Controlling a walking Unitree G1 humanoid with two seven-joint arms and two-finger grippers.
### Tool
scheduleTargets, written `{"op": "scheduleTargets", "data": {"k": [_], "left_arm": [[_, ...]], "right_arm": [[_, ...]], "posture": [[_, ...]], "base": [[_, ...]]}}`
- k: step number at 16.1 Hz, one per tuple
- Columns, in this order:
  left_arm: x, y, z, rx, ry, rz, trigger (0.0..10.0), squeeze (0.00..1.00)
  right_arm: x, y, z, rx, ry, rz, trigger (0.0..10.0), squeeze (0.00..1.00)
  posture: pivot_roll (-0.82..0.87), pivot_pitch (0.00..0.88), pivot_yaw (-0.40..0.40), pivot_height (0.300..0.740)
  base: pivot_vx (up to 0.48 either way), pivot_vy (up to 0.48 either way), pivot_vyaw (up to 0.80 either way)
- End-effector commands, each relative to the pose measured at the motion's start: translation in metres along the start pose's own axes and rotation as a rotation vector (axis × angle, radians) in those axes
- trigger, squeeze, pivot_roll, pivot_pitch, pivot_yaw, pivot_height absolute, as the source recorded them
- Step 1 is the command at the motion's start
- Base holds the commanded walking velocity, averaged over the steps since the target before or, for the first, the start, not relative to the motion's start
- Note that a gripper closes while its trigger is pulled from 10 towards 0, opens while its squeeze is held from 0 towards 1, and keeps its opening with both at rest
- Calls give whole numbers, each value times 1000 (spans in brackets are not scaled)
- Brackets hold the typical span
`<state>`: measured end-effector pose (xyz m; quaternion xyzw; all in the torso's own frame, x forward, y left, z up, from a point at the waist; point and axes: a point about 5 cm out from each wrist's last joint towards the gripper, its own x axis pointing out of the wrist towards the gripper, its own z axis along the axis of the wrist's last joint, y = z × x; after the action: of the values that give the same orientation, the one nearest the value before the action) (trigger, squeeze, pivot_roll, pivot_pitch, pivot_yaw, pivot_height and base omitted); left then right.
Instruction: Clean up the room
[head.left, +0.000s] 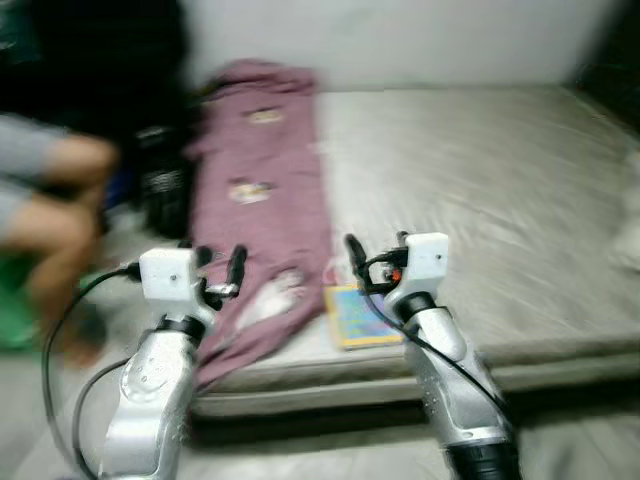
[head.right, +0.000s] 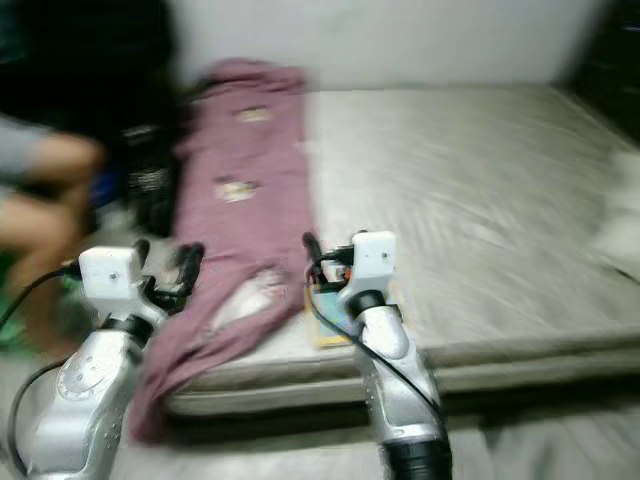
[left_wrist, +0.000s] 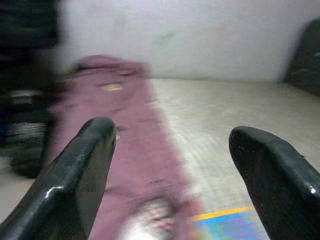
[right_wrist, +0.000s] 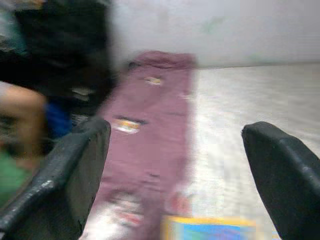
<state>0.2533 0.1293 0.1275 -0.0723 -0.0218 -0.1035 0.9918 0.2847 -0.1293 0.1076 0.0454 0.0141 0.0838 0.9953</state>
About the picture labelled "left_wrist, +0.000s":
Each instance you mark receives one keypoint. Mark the black garment white lettering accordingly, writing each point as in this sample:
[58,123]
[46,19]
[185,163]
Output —
[25,140]

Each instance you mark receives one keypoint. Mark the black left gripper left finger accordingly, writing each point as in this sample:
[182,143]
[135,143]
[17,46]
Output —
[62,187]

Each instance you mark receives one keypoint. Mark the mauve cartoon print blanket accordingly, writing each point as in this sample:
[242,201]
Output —
[140,112]

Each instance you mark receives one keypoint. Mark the white red striped cloth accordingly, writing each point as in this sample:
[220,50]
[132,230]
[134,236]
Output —
[147,222]

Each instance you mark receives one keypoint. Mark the grey patterned mattress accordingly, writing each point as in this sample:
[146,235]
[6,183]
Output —
[212,112]

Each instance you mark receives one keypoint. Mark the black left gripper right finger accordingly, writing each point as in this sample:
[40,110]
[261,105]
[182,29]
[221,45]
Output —
[280,187]

